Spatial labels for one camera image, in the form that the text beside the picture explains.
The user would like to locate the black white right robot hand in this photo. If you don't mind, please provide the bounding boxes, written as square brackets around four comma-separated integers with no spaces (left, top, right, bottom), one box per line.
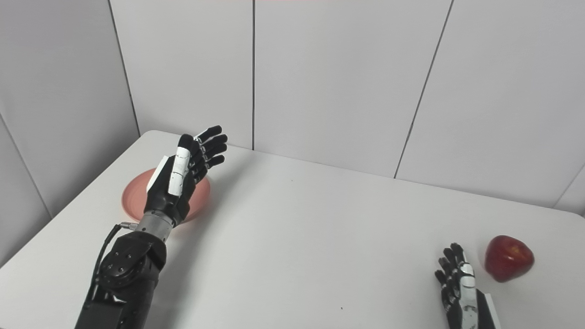
[434,243,499,329]

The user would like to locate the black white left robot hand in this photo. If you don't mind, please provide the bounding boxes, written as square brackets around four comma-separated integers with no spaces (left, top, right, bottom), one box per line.
[144,126,228,227]

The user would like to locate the pink round plate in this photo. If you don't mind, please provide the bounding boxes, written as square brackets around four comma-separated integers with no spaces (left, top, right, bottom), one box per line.
[121,168,212,223]

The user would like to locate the red apple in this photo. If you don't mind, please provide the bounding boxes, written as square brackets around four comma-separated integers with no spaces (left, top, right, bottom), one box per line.
[484,235,535,282]

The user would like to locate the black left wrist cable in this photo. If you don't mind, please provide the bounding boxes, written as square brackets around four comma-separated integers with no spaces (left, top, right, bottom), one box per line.
[91,222,138,293]

